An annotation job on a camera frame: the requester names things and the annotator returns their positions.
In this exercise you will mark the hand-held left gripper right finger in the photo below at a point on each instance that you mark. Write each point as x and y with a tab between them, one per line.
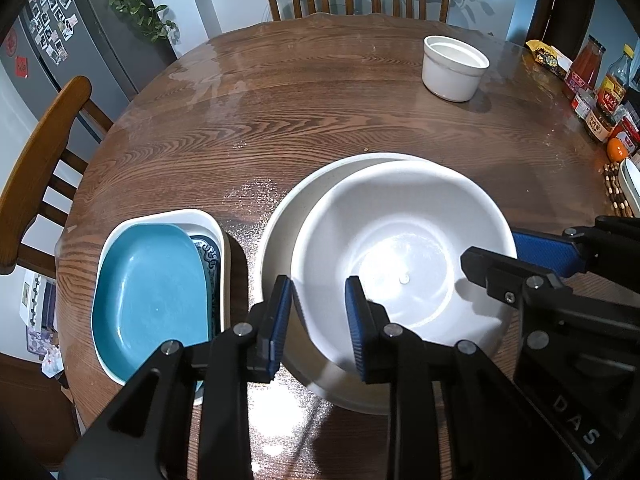
356	325

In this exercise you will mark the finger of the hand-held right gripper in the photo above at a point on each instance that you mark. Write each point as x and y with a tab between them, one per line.
542	252
500	270

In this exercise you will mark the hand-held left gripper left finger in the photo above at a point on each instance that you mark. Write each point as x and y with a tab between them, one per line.
280	320

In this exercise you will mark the large cream bowl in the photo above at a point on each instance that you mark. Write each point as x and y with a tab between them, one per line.
280	240

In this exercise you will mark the square patterned white plate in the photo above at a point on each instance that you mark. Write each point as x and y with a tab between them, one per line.
210	260

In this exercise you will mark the blue oval plate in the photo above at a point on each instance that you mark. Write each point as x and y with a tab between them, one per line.
150	290

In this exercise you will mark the wooden bead trivet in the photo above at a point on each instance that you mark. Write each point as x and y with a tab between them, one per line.
616	190

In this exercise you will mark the white rectangular dish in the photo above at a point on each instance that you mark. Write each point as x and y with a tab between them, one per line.
632	185

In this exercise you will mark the orange fruit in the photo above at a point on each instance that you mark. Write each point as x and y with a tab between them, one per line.
617	150

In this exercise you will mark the brown sauce jar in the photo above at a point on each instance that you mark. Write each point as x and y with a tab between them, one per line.
599	126

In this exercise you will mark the red lidded jar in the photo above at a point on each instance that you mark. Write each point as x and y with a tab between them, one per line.
629	135

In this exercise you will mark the small white lidded jar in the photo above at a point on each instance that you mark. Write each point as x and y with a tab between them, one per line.
584	104

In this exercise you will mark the yellow capped sauce bottle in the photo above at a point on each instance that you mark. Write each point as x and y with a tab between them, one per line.
614	82

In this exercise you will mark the red sauce bottle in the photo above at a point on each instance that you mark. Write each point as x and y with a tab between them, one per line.
582	67

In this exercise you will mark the small white ramekin bowl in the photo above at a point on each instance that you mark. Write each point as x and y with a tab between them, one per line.
452	80

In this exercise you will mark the yellow snack packet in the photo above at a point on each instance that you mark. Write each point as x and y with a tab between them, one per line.
547	57

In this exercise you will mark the white plastic packet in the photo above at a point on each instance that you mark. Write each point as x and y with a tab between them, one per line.
52	366

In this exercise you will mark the dark wooden door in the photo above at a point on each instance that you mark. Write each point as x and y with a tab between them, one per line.
560	0

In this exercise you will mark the brown wooden cabinet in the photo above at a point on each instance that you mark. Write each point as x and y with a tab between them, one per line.
35	410

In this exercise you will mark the grey refrigerator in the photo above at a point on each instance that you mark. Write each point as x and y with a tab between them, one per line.
100	35

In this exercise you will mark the red paper sticker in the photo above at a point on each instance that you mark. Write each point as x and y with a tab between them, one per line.
11	42
20	67

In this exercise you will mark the group of fridge photos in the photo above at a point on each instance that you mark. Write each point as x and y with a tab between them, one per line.
52	20

